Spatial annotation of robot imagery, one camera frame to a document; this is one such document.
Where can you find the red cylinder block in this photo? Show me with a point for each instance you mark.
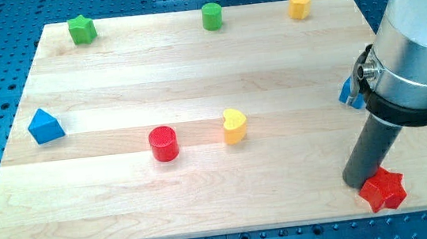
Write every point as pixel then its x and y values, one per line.
pixel 163 143

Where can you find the blue block behind arm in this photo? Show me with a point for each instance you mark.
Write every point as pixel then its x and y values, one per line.
pixel 350 97

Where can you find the green star block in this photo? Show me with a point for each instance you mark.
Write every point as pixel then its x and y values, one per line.
pixel 82 30

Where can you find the red star block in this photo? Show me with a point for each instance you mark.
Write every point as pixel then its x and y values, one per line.
pixel 384 190

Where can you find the yellow heart block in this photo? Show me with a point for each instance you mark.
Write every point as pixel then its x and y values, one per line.
pixel 234 126

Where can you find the wooden board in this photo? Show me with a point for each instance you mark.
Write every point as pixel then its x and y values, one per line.
pixel 101 180

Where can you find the green cylinder block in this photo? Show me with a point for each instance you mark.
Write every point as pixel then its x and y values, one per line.
pixel 211 16

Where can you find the yellow hexagon block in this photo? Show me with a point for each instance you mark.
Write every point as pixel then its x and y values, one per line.
pixel 299 9

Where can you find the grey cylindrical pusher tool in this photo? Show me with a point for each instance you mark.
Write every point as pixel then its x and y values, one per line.
pixel 375 140

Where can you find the blue triangle block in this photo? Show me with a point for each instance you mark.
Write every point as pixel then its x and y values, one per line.
pixel 44 127

